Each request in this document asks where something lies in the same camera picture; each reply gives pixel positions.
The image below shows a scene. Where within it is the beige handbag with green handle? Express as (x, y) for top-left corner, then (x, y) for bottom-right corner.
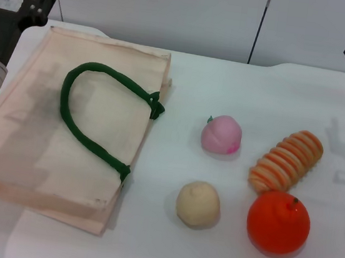
(0, 19), (178, 244)

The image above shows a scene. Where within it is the pale round egg yolk pastry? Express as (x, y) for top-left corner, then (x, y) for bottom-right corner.
(172, 178), (224, 231)

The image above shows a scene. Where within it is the orange striped bread roll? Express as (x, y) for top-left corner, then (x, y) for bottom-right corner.
(246, 124), (326, 198)

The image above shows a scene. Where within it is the pink peach toy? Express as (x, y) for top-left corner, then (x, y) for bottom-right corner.
(199, 112), (244, 157)

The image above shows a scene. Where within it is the orange toy fruit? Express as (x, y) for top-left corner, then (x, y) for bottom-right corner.
(242, 188), (315, 258)

